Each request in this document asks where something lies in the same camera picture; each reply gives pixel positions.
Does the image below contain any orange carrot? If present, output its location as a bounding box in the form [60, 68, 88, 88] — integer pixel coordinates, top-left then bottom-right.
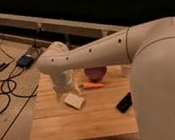
[82, 81, 104, 89]

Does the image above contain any purple ceramic bowl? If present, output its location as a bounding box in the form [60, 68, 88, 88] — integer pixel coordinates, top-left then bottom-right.
[84, 66, 107, 82]

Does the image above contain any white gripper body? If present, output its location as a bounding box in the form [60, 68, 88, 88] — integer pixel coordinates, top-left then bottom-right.
[53, 78, 81, 103]

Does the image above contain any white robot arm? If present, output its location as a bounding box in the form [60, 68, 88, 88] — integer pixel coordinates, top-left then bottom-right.
[37, 17, 175, 140]

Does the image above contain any long wooden shelf rail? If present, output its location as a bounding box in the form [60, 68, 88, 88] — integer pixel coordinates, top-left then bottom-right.
[0, 13, 126, 38]

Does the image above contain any wooden table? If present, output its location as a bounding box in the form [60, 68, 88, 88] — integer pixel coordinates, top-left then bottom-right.
[29, 65, 138, 140]

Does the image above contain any black remote control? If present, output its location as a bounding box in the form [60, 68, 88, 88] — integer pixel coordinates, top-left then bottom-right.
[116, 93, 133, 113]

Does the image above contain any black floor cable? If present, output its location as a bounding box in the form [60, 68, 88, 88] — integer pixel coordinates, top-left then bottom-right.
[0, 65, 41, 118]

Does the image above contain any white sponge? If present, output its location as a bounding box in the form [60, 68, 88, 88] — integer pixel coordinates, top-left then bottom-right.
[64, 94, 84, 110]

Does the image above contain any small black device on floor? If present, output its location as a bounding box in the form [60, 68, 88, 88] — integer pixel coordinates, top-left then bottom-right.
[0, 63, 9, 72]

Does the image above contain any black power adapter box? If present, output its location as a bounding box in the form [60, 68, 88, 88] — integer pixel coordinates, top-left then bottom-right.
[16, 55, 34, 69]

